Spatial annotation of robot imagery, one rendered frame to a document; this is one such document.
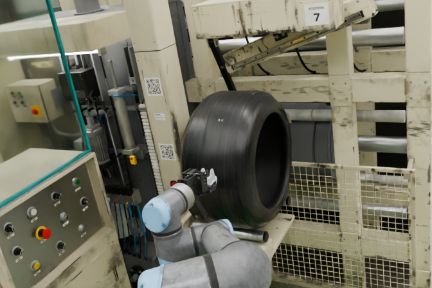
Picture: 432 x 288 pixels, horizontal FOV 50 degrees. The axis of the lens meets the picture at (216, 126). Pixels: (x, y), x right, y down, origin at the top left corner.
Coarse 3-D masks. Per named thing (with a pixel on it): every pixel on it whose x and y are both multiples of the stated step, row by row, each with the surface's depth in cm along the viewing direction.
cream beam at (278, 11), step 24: (216, 0) 201; (240, 0) 184; (264, 0) 179; (288, 0) 175; (312, 0) 171; (336, 0) 171; (216, 24) 193; (240, 24) 188; (264, 24) 183; (288, 24) 179; (336, 24) 172
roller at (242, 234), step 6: (192, 222) 197; (198, 222) 196; (204, 222) 195; (234, 228) 188; (240, 228) 187; (234, 234) 187; (240, 234) 185; (246, 234) 184; (252, 234) 183; (258, 234) 182; (264, 234) 181; (258, 240) 182; (264, 240) 181
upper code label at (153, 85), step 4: (148, 80) 187; (152, 80) 186; (156, 80) 185; (148, 84) 187; (152, 84) 186; (156, 84) 186; (160, 84) 185; (148, 88) 188; (152, 88) 187; (156, 88) 186; (160, 88) 185; (148, 92) 189; (152, 92) 188; (156, 92) 187; (160, 92) 186
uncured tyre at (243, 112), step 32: (224, 96) 180; (256, 96) 177; (192, 128) 173; (224, 128) 167; (256, 128) 169; (288, 128) 198; (192, 160) 169; (224, 160) 163; (256, 160) 216; (288, 160) 201; (224, 192) 165; (256, 192) 169; (256, 224) 177
